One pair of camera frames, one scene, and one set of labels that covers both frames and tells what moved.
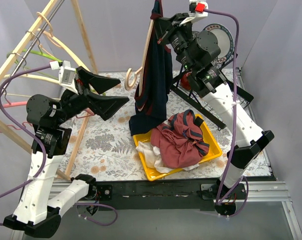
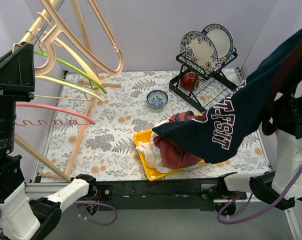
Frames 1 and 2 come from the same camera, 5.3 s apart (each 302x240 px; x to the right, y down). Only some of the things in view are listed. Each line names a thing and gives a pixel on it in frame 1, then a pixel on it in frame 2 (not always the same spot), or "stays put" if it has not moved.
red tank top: x=178 y=141 stays put
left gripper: x=83 y=90 → x=9 y=89
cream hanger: x=139 y=72 → x=58 y=28
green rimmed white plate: x=225 y=40 stays put
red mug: x=185 y=81 stays put
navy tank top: x=155 y=82 → x=214 y=135
